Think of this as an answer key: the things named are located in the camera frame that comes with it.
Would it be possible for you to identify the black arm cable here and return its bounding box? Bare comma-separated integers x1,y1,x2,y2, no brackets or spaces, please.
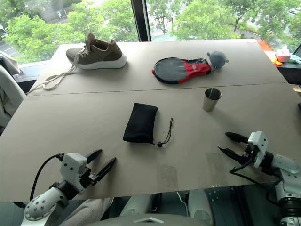
230,162,283,204
30,153,65,201

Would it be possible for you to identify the black and red paddle cover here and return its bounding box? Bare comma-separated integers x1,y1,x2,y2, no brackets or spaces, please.
152,57,212,85

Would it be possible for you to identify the beige fabric cushion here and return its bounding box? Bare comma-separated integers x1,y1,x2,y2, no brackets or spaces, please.
67,197,114,226

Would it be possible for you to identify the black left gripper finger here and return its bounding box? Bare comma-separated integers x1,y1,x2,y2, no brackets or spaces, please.
85,149,103,163
95,157,117,182

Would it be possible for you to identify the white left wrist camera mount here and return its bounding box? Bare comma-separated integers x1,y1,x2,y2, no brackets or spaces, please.
60,153,88,194

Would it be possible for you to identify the pink tissue box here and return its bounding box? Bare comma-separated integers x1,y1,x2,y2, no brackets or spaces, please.
275,46,293,63

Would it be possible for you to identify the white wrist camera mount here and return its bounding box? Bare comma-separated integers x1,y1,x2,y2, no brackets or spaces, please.
248,131,269,168
60,153,88,194

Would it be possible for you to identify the black drawstring pouch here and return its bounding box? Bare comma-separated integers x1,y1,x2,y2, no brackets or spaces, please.
122,102,174,148

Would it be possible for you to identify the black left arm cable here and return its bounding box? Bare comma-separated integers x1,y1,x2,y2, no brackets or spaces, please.
30,153,65,201

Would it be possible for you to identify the brown sneaker with white sole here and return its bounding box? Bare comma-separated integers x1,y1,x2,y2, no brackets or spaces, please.
28,32,128,95

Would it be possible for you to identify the black window post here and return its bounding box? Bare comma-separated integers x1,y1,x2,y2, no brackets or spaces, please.
130,0,152,43

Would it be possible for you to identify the grey plush toy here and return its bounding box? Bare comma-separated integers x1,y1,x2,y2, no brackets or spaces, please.
206,50,230,71

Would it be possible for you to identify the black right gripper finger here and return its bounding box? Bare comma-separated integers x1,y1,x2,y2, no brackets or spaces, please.
218,145,245,164
225,132,249,144

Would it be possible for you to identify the white chair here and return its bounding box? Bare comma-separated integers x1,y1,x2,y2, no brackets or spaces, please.
0,63,27,134

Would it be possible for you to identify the thin white cable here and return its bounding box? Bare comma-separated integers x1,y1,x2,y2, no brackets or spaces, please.
176,191,189,210

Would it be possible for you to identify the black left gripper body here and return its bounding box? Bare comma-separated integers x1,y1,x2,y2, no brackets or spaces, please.
79,166,98,189

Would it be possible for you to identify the stainless steel cup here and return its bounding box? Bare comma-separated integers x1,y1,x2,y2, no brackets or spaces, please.
202,87,222,112

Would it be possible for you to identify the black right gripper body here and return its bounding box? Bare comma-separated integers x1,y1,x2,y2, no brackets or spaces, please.
239,143,256,166

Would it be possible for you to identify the pale green box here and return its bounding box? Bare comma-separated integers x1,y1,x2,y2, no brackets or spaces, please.
289,53,301,65

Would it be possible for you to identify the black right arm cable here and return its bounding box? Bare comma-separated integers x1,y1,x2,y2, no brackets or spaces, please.
230,162,283,204

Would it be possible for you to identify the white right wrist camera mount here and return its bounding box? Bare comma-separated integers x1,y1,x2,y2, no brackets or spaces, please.
248,131,269,168

